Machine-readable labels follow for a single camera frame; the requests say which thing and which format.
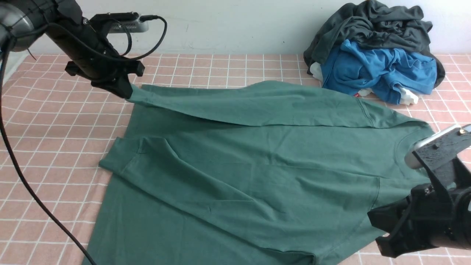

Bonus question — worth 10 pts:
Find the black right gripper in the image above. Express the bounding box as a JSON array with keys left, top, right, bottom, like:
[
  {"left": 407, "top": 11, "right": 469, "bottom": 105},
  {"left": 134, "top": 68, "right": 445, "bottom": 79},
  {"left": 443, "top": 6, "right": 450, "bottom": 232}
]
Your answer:
[{"left": 367, "top": 184, "right": 464, "bottom": 258}]

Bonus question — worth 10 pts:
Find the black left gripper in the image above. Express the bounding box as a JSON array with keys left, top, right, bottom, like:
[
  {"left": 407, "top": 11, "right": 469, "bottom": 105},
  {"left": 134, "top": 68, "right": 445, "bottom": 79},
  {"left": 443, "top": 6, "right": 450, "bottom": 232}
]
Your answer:
[{"left": 46, "top": 20, "right": 145, "bottom": 99}]

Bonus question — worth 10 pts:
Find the green long-sleeve top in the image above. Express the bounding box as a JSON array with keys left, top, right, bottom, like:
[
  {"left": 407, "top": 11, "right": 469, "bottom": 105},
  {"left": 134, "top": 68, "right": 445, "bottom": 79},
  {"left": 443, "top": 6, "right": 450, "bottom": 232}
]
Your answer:
[{"left": 88, "top": 81, "right": 433, "bottom": 265}]

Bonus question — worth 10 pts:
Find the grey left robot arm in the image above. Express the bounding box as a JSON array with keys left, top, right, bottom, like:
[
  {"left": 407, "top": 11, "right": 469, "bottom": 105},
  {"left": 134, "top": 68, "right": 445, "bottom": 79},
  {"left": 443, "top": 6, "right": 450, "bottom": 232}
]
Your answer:
[{"left": 0, "top": 0, "right": 144, "bottom": 99}]

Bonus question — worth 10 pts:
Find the pink checkered tablecloth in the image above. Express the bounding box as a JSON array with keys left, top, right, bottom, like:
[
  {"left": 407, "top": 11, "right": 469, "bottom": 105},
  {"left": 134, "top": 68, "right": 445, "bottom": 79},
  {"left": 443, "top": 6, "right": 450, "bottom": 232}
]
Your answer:
[{"left": 0, "top": 54, "right": 471, "bottom": 265}]

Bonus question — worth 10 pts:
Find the blue crumpled garment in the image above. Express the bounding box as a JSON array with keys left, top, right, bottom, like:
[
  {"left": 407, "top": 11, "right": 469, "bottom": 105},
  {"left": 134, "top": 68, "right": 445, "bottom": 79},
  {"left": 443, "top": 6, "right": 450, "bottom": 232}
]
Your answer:
[{"left": 320, "top": 40, "right": 438, "bottom": 105}]

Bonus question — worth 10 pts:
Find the dark grey crumpled garment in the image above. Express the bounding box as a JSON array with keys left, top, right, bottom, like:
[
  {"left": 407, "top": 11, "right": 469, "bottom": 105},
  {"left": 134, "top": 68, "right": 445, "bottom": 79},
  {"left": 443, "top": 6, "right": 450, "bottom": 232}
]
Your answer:
[{"left": 303, "top": 0, "right": 435, "bottom": 67}]

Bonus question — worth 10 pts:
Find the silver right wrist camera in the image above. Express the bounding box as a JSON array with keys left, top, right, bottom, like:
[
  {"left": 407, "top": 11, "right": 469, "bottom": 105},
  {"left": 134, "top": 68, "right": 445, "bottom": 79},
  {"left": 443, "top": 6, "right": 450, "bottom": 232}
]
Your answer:
[{"left": 404, "top": 124, "right": 470, "bottom": 191}]

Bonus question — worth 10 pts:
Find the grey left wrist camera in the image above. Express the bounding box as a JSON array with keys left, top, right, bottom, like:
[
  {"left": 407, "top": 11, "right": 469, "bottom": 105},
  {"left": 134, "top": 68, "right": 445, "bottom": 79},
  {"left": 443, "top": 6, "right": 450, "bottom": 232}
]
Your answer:
[{"left": 89, "top": 12, "right": 149, "bottom": 35}]

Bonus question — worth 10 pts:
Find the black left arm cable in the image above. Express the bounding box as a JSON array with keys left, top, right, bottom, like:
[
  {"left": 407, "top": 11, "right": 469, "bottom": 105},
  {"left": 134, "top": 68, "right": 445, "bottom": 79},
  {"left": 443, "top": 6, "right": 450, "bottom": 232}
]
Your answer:
[{"left": 0, "top": 15, "right": 168, "bottom": 265}]

